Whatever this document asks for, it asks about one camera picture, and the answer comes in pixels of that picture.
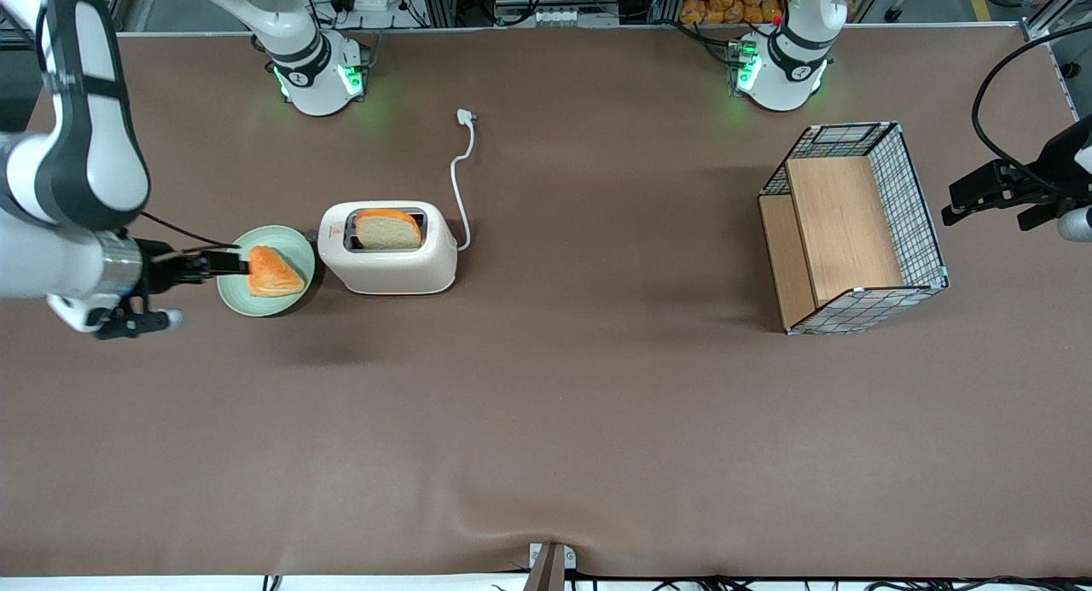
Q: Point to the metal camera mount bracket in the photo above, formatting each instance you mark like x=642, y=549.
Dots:
x=550, y=565

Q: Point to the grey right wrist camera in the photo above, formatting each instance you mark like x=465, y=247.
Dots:
x=136, y=322

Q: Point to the white two-slot toaster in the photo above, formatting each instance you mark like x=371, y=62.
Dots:
x=392, y=271

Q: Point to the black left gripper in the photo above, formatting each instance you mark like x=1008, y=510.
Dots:
x=1051, y=178

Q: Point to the wooden two-step shelf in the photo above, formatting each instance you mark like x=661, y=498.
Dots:
x=845, y=233

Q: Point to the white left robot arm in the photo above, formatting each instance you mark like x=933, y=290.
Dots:
x=781, y=79

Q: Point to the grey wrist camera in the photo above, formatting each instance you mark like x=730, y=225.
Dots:
x=136, y=322
x=1077, y=224

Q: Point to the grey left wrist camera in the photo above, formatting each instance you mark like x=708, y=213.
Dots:
x=1077, y=224

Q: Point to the orange triangular pastry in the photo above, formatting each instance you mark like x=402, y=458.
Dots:
x=273, y=274

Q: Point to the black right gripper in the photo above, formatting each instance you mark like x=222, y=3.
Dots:
x=158, y=265

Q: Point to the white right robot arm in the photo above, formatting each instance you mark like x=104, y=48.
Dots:
x=85, y=156

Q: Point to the pale green round plate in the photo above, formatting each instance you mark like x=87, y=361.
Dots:
x=235, y=294

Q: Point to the bread slice with brown crust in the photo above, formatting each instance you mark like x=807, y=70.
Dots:
x=388, y=233

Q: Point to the bag of bread rolls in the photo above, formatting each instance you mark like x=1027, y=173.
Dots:
x=725, y=2

